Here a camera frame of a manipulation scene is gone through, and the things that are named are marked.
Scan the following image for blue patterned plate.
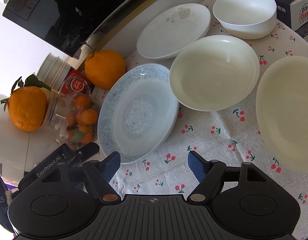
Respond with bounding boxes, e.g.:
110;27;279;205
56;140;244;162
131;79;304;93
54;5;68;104
98;63;179;164

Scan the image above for large cream bowl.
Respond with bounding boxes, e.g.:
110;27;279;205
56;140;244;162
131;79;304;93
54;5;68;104
256;56;308;174

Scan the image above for white rose plate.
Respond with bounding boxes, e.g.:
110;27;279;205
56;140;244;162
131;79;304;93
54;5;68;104
137;3;211;60

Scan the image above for small white speckled bowl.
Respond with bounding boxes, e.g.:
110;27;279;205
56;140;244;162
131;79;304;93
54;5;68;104
212;0;277;40

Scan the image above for cherry print tablecloth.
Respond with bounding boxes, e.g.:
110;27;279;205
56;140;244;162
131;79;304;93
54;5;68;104
99;0;308;240

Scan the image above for glass jar of kumquats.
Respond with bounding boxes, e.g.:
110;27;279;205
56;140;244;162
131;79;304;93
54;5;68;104
43;92;100;150

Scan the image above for large orange on jar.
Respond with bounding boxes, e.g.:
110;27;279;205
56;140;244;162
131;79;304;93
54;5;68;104
0;74;51;132

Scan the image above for stack of paper cups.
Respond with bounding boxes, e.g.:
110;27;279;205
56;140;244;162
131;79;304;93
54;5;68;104
36;53;72;90

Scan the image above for large orange near microwave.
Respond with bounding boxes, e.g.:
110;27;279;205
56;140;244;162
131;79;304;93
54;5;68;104
85;50;126;90

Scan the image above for black microwave oven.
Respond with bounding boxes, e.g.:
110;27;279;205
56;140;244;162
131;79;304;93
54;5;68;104
3;0;127;56

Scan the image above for Ganten water carton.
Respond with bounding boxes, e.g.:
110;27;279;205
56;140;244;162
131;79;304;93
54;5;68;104
275;0;308;42

